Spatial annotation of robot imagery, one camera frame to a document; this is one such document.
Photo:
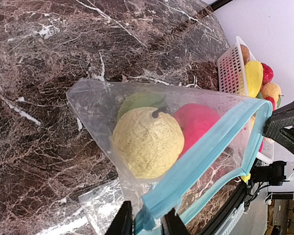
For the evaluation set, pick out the yellow toy pear with leaf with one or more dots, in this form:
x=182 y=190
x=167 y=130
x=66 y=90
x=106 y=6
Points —
x=271 y=89

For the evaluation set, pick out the large clear zip bag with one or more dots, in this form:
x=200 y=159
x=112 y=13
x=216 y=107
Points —
x=192 y=180

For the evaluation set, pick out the black front rail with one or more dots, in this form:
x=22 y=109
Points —
x=236 y=198

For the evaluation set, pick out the small clear zip bag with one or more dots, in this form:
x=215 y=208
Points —
x=101 y=204

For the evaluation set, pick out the brown toy potato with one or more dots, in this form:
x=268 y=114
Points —
x=245 y=53

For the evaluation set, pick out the white slotted cable duct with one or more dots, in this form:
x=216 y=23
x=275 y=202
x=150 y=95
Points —
x=231 y=220

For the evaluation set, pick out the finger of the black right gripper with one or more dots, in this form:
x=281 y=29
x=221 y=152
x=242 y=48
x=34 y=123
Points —
x=280 y=127

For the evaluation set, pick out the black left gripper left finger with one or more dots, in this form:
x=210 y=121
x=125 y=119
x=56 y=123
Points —
x=122 y=223

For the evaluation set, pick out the white plastic basket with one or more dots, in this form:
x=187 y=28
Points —
x=232 y=73

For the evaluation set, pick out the red toy pomegranate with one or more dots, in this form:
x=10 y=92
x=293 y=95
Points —
x=268 y=73

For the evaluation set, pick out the black corner frame post right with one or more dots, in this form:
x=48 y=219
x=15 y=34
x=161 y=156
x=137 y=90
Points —
x=217 y=4

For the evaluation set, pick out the red toy apple large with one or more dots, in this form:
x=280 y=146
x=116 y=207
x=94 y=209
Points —
x=195 y=120

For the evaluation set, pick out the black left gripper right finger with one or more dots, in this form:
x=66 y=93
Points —
x=171 y=224

